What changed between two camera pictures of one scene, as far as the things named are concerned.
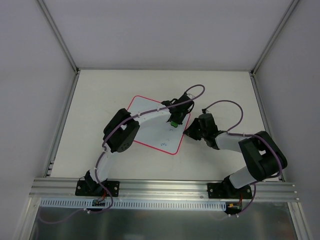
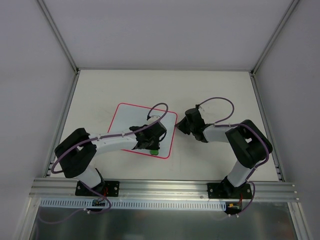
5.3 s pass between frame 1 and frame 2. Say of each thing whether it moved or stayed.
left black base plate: stayed
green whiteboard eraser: moved
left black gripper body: moved
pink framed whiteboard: moved
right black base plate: stayed
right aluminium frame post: stayed
